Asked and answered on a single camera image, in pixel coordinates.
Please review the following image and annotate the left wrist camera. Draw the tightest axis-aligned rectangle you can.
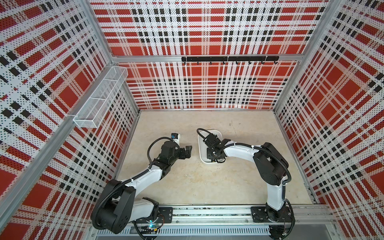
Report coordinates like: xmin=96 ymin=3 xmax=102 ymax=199
xmin=171 ymin=133 xmax=180 ymax=146

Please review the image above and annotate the white wire mesh basket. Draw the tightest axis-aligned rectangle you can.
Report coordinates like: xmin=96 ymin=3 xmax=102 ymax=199
xmin=74 ymin=66 xmax=128 ymax=129

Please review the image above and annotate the black hook rail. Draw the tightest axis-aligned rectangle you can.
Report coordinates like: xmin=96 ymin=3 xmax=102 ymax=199
xmin=181 ymin=56 xmax=280 ymax=63

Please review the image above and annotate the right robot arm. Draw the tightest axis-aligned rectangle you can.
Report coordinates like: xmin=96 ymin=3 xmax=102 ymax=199
xmin=197 ymin=128 xmax=292 ymax=222

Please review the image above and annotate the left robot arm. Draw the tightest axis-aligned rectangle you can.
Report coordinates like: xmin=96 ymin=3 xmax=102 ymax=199
xmin=91 ymin=134 xmax=193 ymax=234

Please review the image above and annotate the white plastic bin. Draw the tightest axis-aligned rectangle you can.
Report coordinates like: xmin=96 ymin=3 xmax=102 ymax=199
xmin=198 ymin=130 xmax=224 ymax=165

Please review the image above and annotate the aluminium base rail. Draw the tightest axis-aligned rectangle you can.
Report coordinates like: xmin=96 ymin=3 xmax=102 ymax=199
xmin=86 ymin=204 xmax=335 ymax=238

